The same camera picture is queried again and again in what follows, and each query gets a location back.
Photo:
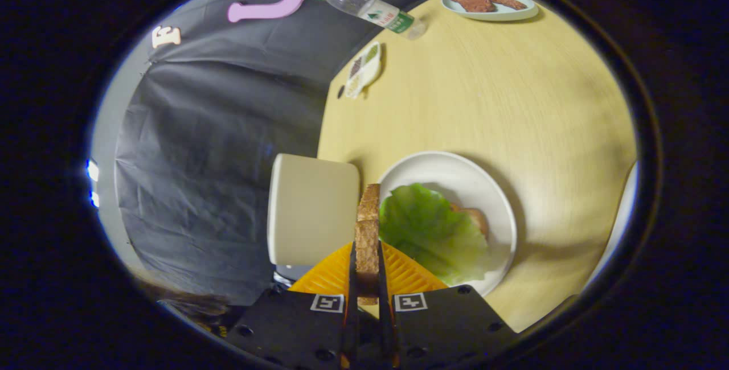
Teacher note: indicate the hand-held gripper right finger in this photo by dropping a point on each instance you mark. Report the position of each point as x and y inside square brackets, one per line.
[384, 290]

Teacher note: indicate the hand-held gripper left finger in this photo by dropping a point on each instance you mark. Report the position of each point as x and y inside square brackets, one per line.
[352, 284]

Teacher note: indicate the toasted bread slice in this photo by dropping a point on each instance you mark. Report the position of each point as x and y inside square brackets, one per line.
[367, 245]

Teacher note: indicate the green lettuce leaf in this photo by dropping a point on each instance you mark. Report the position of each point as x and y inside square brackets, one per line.
[427, 227]

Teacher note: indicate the white toaster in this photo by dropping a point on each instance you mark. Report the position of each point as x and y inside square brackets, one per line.
[313, 210]

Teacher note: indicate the white bread slice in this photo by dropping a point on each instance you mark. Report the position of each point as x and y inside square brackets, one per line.
[477, 219]

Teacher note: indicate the white round plate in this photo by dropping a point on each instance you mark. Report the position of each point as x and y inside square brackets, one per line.
[455, 171]

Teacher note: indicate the white seasoning dish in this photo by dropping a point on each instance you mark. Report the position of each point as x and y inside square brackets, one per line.
[361, 71]

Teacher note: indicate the white square plate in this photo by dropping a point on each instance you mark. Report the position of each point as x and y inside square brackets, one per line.
[623, 210]

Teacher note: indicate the clear plastic water bottle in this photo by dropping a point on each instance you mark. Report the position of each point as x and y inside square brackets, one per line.
[364, 5]

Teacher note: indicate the light blue round plate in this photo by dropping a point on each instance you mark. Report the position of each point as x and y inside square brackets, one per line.
[512, 14]

